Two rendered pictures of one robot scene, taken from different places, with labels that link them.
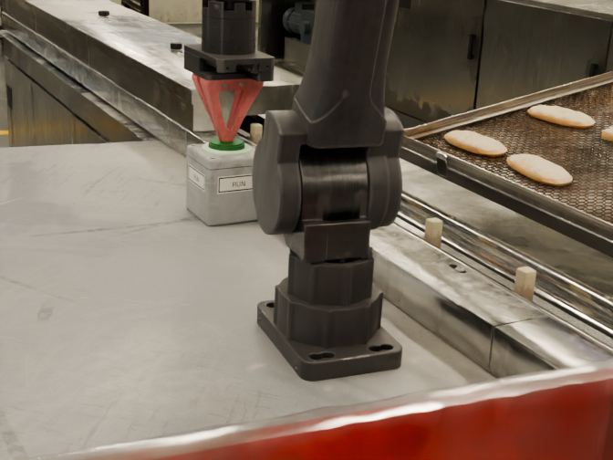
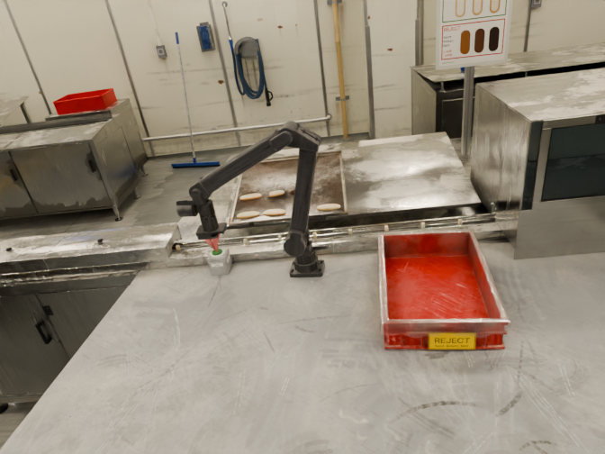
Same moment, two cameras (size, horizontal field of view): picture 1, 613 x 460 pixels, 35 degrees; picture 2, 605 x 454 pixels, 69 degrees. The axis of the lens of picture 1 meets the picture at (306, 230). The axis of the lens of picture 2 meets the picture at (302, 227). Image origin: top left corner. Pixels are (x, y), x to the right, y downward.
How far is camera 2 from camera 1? 122 cm
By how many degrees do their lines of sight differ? 51
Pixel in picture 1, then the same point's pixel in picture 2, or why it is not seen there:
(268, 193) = (296, 248)
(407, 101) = not seen: outside the picture
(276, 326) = (302, 273)
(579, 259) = not seen: hidden behind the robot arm
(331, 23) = (304, 208)
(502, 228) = (268, 230)
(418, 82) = not seen: outside the picture
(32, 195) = (172, 304)
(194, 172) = (215, 264)
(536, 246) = (282, 229)
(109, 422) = (321, 304)
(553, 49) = (63, 161)
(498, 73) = (37, 180)
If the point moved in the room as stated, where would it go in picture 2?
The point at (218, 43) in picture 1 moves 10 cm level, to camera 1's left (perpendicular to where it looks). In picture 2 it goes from (214, 227) to (195, 240)
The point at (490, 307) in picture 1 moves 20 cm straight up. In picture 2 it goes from (324, 242) to (319, 195)
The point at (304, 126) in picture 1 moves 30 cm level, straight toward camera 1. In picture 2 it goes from (300, 231) to (384, 245)
